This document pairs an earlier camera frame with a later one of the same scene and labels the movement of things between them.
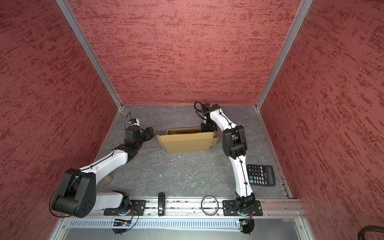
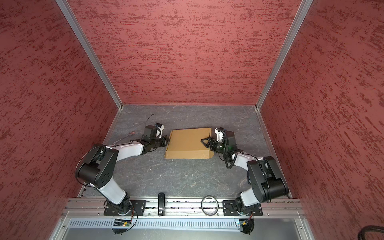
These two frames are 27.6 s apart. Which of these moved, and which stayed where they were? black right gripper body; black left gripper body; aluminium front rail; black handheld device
Moved: black left gripper body; black right gripper body
Stayed: aluminium front rail; black handheld device
